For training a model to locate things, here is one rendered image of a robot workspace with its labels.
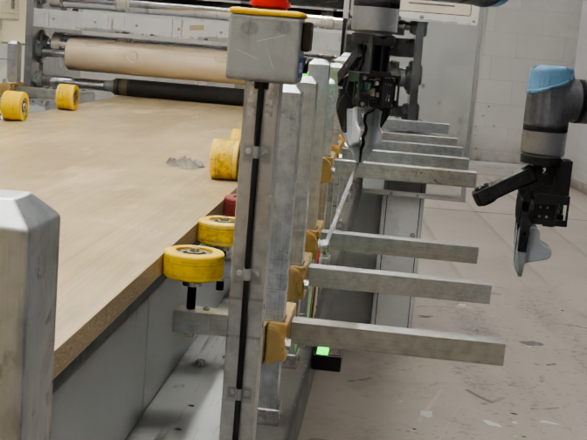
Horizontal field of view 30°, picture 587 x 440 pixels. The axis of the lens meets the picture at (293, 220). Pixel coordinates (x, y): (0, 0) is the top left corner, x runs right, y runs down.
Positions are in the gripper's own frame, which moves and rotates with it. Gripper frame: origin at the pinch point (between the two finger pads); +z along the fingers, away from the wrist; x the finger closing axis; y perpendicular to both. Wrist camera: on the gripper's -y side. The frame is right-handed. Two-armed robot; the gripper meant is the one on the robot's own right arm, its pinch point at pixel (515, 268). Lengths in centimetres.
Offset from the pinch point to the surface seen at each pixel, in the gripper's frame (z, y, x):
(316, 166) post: -15.4, -35.8, -5.8
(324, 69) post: -31.7, -35.9, -5.8
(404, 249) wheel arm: -1.8, -19.6, -1.6
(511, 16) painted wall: -67, 76, 872
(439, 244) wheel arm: -3.2, -13.6, -1.6
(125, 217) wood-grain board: -7, -63, -28
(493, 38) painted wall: -45, 62, 871
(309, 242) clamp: -2.8, -35.8, -8.6
